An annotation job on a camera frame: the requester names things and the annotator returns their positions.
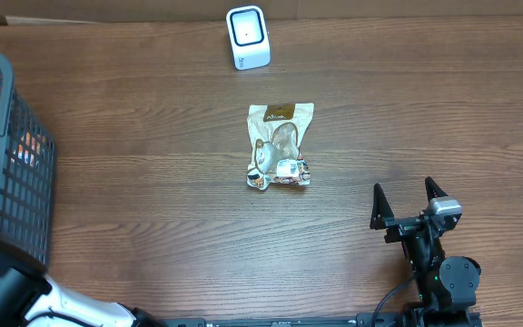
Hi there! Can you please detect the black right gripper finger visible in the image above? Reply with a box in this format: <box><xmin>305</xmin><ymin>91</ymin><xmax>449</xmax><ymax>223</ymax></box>
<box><xmin>370</xmin><ymin>183</ymin><xmax>395</xmax><ymax>230</ymax></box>
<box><xmin>425</xmin><ymin>176</ymin><xmax>448</xmax><ymax>202</ymax></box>

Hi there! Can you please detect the beige snack bag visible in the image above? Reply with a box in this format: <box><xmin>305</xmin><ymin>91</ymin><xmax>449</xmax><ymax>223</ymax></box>
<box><xmin>246</xmin><ymin>103</ymin><xmax>314</xmax><ymax>191</ymax></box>

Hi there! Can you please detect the orange Kleenex tissue pack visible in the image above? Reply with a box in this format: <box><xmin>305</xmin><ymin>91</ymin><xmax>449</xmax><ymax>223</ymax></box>
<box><xmin>12</xmin><ymin>132</ymin><xmax>45</xmax><ymax>168</ymax></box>

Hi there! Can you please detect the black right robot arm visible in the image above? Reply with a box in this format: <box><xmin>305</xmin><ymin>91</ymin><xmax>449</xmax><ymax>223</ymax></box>
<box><xmin>365</xmin><ymin>177</ymin><xmax>482</xmax><ymax>327</ymax></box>

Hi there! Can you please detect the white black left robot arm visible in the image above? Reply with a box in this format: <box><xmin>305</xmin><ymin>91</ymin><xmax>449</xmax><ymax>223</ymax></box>
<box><xmin>0</xmin><ymin>241</ymin><xmax>164</xmax><ymax>327</ymax></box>

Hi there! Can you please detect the white barcode scanner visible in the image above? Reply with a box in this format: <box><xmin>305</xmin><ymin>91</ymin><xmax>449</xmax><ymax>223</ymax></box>
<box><xmin>226</xmin><ymin>5</ymin><xmax>271</xmax><ymax>71</ymax></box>

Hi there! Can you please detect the grey plastic mesh basket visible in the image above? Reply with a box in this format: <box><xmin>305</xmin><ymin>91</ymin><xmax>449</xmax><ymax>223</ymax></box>
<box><xmin>0</xmin><ymin>54</ymin><xmax>57</xmax><ymax>265</ymax></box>

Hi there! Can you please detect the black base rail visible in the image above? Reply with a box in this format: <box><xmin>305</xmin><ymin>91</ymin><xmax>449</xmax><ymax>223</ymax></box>
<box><xmin>161</xmin><ymin>312</ymin><xmax>483</xmax><ymax>327</ymax></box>

